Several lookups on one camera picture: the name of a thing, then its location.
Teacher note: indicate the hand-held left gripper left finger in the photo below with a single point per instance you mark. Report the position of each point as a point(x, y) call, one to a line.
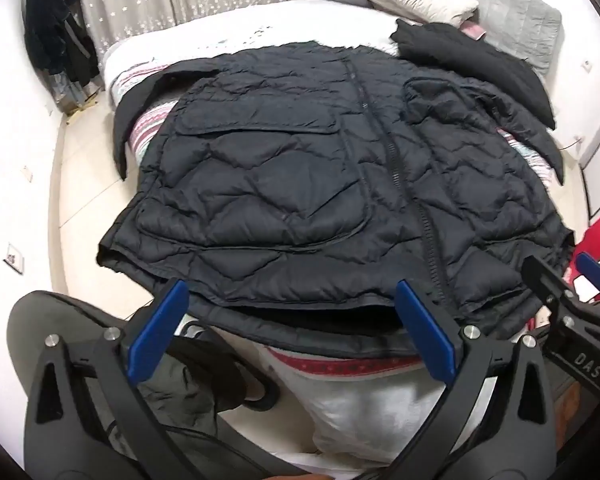
point(157, 332)

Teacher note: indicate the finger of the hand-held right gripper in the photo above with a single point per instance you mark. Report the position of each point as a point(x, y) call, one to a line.
point(596, 270)
point(545, 277)

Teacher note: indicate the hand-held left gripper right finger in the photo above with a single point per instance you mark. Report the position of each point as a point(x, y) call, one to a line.
point(425, 332)

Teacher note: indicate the black quilted jacket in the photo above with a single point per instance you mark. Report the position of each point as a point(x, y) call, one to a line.
point(280, 185)

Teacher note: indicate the gold clothes rack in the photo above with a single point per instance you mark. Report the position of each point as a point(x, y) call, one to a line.
point(80, 107)

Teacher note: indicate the black hanging clothes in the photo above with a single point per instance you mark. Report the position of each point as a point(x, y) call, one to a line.
point(55, 20)

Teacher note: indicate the dark green garment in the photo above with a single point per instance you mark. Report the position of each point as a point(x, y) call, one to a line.
point(180, 400)

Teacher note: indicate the pink cloth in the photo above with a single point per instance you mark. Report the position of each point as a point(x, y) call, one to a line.
point(475, 31)

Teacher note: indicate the grey quilted headboard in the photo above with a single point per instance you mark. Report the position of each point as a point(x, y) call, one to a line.
point(520, 10)

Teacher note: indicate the white bed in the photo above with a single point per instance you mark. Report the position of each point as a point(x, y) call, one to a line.
point(205, 40)

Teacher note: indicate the white wall socket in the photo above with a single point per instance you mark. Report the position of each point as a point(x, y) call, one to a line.
point(588, 66)
point(27, 173)
point(14, 258)

